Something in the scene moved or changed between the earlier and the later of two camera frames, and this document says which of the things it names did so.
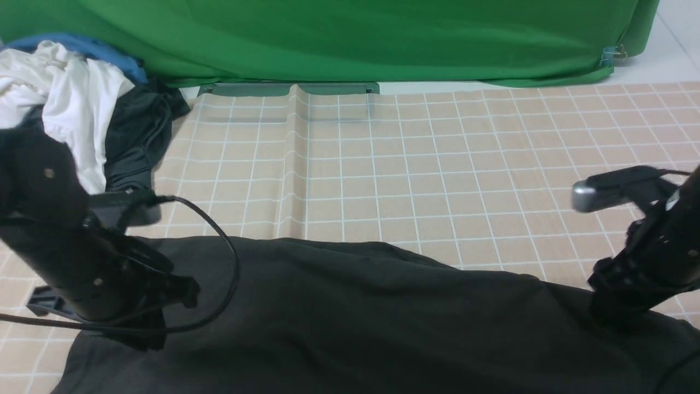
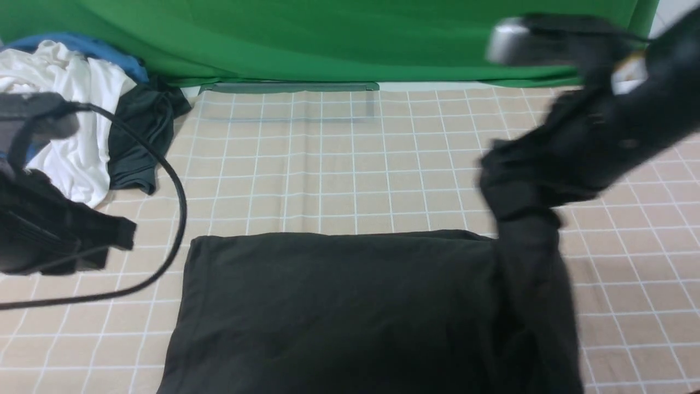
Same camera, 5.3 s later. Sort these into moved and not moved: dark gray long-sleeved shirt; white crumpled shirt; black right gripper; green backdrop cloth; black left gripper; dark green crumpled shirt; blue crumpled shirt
Moved: black left gripper; black right gripper; dark gray long-sleeved shirt
Not moved: white crumpled shirt; blue crumpled shirt; dark green crumpled shirt; green backdrop cloth
